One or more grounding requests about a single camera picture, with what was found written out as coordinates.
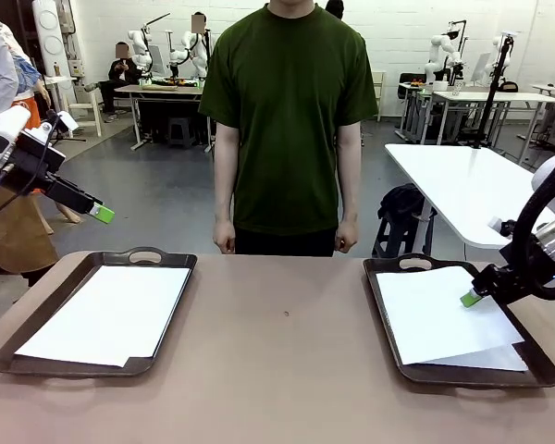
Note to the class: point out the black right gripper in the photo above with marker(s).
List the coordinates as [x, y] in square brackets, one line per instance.
[506, 245]

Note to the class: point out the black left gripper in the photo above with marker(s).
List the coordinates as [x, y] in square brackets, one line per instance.
[30, 164]

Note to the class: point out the person's right forearm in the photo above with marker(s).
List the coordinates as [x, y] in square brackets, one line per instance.
[224, 185]

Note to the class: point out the person's left forearm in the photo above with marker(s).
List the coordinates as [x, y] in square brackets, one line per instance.
[350, 185]

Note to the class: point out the white lab robot arm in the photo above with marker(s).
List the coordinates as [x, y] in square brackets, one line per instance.
[437, 46]
[141, 51]
[496, 46]
[192, 46]

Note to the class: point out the person's left hand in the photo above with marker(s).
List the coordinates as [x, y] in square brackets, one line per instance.
[348, 236]

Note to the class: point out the person's right hand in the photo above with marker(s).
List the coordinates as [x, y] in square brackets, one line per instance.
[225, 236]

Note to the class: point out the black tripod stand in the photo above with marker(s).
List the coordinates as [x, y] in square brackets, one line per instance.
[74, 139]

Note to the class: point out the white wooden chair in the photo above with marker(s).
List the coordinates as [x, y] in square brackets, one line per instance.
[85, 108]

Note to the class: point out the black step stool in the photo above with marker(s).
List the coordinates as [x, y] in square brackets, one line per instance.
[398, 240]

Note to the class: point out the brown plastic serving tray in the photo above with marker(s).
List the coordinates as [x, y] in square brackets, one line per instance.
[467, 379]
[180, 259]

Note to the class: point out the large white table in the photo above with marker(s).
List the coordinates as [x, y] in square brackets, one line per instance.
[453, 185]

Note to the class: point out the small white side table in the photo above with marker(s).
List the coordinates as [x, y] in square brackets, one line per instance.
[57, 79]

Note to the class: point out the black bag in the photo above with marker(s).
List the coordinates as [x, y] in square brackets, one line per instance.
[402, 199]

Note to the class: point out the grey plastic stool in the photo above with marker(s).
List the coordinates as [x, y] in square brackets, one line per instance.
[179, 131]

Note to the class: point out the small bottle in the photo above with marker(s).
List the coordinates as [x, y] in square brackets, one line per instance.
[56, 69]

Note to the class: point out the seated person in black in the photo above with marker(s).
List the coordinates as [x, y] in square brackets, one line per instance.
[120, 74]

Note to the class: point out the brown topped lab table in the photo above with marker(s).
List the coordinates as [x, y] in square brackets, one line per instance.
[166, 91]

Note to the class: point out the white standing air conditioner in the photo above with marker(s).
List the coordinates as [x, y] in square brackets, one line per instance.
[51, 37]

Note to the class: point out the black pole stand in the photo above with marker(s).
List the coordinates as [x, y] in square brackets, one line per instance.
[492, 97]

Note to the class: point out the long white lab table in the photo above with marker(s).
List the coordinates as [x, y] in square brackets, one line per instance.
[490, 95]

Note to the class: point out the clear drinking glass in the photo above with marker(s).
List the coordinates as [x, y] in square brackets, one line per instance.
[458, 89]

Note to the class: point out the white cup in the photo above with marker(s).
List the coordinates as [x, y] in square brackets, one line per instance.
[439, 85]

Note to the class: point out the black trousers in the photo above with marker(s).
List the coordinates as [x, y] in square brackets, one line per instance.
[282, 242]

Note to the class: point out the standing person with blurred face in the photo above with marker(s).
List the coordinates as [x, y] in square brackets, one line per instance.
[199, 20]

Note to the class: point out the grey computer monitor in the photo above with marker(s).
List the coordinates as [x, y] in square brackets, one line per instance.
[481, 67]

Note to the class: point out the person's neck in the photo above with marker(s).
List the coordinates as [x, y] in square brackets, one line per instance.
[290, 7]

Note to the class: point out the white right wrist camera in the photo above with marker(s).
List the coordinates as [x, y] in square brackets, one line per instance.
[496, 224]

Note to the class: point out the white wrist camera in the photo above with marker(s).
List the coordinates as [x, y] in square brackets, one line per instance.
[496, 224]
[67, 121]

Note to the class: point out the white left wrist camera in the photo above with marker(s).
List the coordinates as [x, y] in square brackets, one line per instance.
[67, 121]

